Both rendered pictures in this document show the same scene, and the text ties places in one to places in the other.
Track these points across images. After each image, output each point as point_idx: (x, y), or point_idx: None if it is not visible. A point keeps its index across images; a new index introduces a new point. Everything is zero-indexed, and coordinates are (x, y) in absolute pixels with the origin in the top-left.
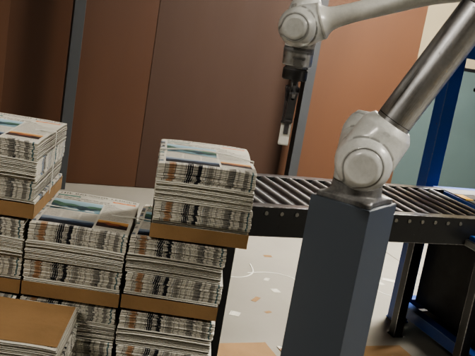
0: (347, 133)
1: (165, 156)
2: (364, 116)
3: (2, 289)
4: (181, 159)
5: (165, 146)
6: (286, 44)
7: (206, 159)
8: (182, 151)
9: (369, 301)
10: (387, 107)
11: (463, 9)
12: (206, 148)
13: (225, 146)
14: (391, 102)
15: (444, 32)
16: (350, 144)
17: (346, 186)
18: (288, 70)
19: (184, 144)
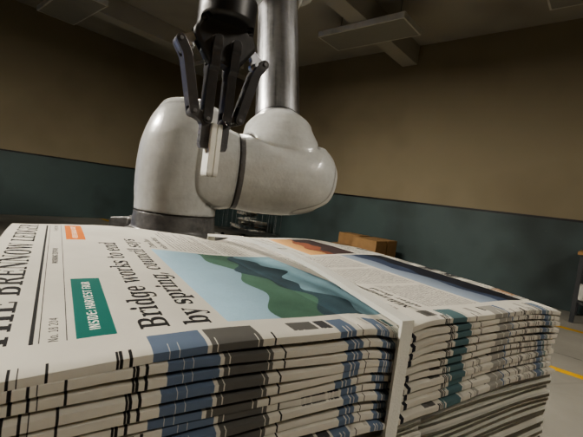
0: (232, 139)
1: (489, 303)
2: (297, 117)
3: None
4: (440, 283)
5: (322, 318)
6: None
7: (343, 264)
8: (324, 288)
9: None
10: (296, 105)
11: (295, 3)
12: (159, 257)
13: (24, 234)
14: (296, 99)
15: (294, 22)
16: (329, 157)
17: (212, 222)
18: (256, 8)
19: (140, 285)
